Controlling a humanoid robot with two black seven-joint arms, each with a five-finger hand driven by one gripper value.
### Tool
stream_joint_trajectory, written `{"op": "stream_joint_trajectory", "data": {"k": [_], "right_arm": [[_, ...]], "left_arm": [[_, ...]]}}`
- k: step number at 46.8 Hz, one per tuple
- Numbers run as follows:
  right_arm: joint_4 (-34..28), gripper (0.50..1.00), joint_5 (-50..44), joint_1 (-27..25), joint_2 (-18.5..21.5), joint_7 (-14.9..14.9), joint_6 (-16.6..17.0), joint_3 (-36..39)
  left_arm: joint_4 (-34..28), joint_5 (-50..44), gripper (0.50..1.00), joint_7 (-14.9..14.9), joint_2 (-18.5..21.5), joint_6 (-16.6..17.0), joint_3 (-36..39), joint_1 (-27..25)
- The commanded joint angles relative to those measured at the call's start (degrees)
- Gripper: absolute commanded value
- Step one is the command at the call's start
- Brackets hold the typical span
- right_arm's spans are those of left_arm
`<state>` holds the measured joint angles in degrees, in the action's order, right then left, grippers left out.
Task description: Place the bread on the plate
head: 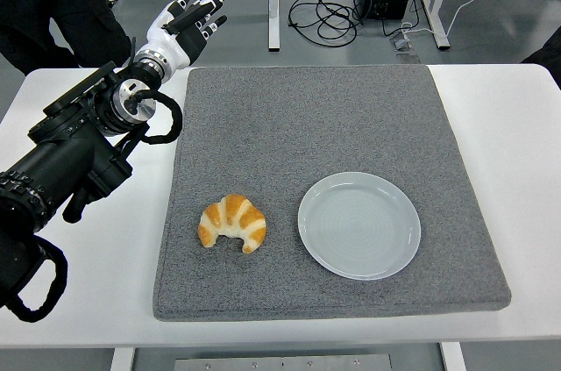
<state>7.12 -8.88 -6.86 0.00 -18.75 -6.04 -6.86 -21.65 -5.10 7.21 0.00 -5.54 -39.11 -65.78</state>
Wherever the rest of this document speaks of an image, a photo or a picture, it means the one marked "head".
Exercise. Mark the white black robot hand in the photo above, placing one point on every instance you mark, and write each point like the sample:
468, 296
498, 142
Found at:
168, 37

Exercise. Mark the white desk leg with foot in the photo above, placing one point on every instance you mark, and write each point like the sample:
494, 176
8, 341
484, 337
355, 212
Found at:
438, 29

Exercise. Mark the pale grey round plate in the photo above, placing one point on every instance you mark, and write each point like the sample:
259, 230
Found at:
359, 226

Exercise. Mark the golden croissant bread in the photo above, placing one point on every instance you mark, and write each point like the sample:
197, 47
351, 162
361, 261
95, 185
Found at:
236, 213

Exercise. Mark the white slim desk leg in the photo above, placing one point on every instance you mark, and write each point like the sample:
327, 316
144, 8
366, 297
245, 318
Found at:
274, 16

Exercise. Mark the grey floor socket box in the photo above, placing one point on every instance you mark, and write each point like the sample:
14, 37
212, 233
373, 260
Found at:
402, 43

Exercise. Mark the grey metal plate with screws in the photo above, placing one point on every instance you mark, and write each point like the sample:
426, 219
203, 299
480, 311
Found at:
285, 363

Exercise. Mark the grey felt mat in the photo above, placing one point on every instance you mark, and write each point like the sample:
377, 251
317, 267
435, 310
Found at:
307, 125

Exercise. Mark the white table leg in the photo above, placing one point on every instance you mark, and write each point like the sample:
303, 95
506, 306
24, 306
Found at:
453, 358
122, 360

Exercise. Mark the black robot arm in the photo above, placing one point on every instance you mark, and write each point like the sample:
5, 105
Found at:
66, 156

